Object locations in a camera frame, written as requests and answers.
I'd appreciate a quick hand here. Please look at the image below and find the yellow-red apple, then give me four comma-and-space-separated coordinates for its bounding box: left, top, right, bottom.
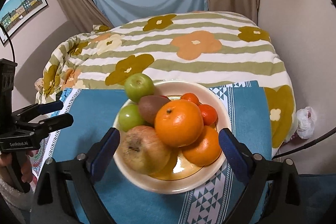
120, 126, 171, 175

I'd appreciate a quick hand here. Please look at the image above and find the large green apple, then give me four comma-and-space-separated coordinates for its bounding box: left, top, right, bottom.
118, 104, 146, 132

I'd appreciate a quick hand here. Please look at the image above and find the small red-orange tangerine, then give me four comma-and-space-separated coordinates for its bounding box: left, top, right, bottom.
198, 104, 218, 126

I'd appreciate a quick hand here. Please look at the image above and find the brown kiwi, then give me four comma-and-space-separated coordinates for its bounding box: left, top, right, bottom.
138, 96, 170, 124

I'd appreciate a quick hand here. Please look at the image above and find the large orange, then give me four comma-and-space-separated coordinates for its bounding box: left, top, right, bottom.
154, 100, 204, 148

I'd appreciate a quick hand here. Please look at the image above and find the small green apple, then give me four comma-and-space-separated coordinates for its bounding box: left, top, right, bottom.
124, 73, 155, 103

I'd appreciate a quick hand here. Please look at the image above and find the white fleece sleeve forearm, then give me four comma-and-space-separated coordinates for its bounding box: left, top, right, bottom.
0, 178, 34, 223

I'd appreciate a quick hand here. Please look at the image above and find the person's left hand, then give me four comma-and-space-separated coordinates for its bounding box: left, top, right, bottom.
0, 151, 34, 187

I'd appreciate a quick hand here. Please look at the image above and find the orange in bowl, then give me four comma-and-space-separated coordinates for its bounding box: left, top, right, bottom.
182, 126, 222, 166

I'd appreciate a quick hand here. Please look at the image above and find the cream fruit bowl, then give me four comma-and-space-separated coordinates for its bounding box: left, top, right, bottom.
113, 80, 231, 194

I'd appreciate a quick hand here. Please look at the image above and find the white crumpled plastic bag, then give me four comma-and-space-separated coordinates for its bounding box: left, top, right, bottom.
295, 106, 317, 140

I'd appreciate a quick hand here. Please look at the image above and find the small tangerine in bowl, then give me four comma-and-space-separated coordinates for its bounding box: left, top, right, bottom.
180, 93, 201, 105

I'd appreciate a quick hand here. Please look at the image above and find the framed town picture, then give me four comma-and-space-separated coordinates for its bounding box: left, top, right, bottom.
1, 0, 48, 37

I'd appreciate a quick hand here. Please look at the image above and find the floral striped duvet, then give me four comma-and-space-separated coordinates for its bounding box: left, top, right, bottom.
35, 11, 297, 152

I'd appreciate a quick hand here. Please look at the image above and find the black cable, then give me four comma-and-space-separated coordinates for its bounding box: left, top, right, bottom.
0, 23, 16, 63

